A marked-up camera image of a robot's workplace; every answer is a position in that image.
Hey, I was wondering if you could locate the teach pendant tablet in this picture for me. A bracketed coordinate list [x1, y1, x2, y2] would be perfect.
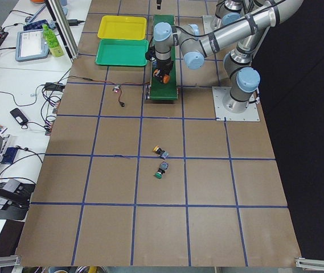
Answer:
[15, 30, 49, 62]

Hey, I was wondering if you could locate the green tray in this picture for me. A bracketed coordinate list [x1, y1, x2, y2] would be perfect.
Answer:
[95, 39, 149, 67]

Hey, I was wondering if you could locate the black power adapter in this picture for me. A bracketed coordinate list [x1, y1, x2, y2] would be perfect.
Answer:
[44, 82, 65, 92]

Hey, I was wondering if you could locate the red black wire with plug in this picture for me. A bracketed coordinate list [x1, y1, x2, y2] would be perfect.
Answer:
[64, 75, 151, 108]

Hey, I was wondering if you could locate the orange cylinder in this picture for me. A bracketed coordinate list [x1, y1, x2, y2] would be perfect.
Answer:
[153, 68, 170, 84]

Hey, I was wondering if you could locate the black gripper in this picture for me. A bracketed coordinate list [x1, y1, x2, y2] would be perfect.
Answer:
[146, 0, 174, 82]

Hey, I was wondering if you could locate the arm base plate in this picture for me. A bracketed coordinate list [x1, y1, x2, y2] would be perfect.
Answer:
[212, 86, 260, 122]
[202, 15, 222, 34]

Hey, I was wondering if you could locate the green push button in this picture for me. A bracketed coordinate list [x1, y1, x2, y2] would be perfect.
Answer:
[154, 162, 169, 179]

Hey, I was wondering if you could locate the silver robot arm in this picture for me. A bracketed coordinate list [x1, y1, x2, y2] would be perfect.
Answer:
[145, 1, 303, 113]

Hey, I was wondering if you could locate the small motor controller board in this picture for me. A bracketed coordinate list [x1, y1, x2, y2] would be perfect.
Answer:
[113, 85, 121, 93]

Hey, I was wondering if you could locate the yellow tray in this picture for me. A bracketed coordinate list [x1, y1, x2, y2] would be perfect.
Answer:
[97, 15, 147, 40]

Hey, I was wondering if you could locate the yellow push button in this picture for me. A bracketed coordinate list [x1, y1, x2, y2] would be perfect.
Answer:
[153, 146, 169, 159]

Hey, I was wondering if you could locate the green conveyor belt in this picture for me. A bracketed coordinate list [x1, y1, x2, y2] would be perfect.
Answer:
[145, 15, 178, 101]

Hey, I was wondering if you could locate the green tea bottle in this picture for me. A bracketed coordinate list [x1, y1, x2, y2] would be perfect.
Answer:
[42, 24, 64, 57]

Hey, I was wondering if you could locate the aluminium frame post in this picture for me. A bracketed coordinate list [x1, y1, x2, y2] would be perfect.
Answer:
[44, 0, 79, 59]

